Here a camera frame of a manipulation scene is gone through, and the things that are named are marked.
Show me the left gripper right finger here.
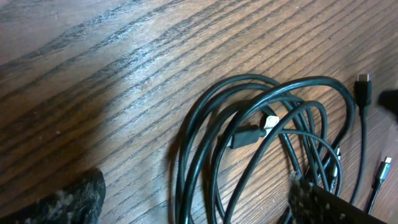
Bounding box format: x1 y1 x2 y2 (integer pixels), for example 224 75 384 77
288 174 382 224

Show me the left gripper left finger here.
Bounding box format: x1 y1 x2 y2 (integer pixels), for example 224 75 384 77
1 169 106 224

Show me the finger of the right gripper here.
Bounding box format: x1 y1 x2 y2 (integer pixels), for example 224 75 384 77
377 89 398 121

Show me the thin black USB cable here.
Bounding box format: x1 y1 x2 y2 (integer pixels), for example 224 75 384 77
323 146 393 215

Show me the thick black USB cable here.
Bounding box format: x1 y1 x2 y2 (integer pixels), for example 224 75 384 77
169 73 373 224

